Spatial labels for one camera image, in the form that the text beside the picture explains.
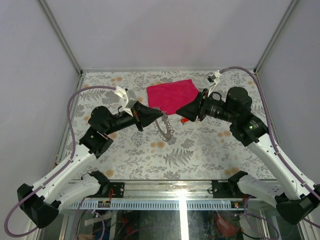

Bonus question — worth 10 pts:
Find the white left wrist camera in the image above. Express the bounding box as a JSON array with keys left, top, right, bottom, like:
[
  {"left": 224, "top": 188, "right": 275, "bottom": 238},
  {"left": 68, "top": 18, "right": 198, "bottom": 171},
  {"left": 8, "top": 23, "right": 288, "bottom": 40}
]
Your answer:
[{"left": 114, "top": 86, "right": 137, "bottom": 116}]

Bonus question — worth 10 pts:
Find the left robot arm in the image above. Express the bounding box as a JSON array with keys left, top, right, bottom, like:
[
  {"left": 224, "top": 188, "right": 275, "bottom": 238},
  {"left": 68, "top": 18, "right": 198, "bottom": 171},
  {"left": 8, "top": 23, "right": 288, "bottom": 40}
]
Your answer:
[{"left": 17, "top": 102, "right": 163, "bottom": 229}]

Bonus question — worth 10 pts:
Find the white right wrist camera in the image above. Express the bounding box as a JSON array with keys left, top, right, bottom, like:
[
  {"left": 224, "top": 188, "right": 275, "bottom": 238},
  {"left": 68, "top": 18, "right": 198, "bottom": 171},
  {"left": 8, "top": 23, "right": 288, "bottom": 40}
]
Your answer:
[{"left": 206, "top": 70, "right": 222, "bottom": 96}]

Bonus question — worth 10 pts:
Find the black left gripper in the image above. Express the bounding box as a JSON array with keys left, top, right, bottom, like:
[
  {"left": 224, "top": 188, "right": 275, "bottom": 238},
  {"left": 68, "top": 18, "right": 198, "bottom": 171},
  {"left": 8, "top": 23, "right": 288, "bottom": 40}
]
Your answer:
[{"left": 105, "top": 101, "right": 165, "bottom": 136}]

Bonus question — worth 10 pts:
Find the red tag key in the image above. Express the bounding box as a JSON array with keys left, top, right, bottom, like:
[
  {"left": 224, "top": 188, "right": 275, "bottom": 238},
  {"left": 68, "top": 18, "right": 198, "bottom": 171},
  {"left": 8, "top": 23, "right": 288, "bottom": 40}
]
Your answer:
[{"left": 180, "top": 118, "right": 189, "bottom": 124}]

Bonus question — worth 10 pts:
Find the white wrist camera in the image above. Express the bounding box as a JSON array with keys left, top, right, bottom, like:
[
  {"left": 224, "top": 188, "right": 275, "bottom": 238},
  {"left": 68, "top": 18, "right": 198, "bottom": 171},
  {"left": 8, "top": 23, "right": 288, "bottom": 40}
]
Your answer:
[
  {"left": 114, "top": 86, "right": 137, "bottom": 116},
  {"left": 206, "top": 70, "right": 222, "bottom": 96}
]

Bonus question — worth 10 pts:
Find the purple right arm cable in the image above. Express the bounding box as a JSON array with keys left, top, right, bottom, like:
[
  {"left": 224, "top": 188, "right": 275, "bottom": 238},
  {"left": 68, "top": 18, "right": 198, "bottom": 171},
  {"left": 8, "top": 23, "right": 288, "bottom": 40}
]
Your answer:
[{"left": 219, "top": 66, "right": 320, "bottom": 226}]

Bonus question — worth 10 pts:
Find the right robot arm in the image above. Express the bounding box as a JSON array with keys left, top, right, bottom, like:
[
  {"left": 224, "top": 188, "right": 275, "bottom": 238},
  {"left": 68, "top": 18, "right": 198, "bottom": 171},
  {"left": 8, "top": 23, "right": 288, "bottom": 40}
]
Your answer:
[{"left": 176, "top": 87, "right": 320, "bottom": 225}]

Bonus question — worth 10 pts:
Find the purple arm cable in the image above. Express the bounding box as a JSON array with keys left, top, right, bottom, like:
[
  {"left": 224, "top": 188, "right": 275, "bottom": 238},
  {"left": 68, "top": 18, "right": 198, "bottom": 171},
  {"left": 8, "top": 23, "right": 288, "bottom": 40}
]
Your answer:
[
  {"left": 219, "top": 66, "right": 320, "bottom": 226},
  {"left": 4, "top": 85, "right": 118, "bottom": 237}
]

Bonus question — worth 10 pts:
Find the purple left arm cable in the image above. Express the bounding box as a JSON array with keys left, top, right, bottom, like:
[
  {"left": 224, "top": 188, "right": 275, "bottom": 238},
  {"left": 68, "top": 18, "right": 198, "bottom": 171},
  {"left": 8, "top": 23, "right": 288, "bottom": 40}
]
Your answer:
[{"left": 4, "top": 85, "right": 118, "bottom": 237}]

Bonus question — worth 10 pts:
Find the large metal keyring chain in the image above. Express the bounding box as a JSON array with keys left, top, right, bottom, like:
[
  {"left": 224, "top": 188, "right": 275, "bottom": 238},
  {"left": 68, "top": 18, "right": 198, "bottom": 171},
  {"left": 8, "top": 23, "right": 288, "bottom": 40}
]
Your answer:
[{"left": 152, "top": 107, "right": 177, "bottom": 143}]

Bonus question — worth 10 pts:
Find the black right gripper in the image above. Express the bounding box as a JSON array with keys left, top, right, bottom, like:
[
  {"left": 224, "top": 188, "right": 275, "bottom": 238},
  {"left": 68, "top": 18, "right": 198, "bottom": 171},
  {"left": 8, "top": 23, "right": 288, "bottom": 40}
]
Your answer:
[{"left": 175, "top": 88, "right": 237, "bottom": 123}]

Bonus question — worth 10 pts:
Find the pink cloth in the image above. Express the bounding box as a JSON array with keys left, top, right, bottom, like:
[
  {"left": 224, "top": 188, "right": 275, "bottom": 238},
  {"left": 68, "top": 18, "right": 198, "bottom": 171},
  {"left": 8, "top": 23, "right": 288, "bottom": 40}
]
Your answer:
[{"left": 146, "top": 79, "right": 199, "bottom": 115}]

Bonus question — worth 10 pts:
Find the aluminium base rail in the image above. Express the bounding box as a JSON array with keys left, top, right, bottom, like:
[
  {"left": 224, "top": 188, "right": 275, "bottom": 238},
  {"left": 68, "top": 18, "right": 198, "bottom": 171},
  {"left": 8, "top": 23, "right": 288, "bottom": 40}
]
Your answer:
[{"left": 65, "top": 180, "right": 248, "bottom": 211}]

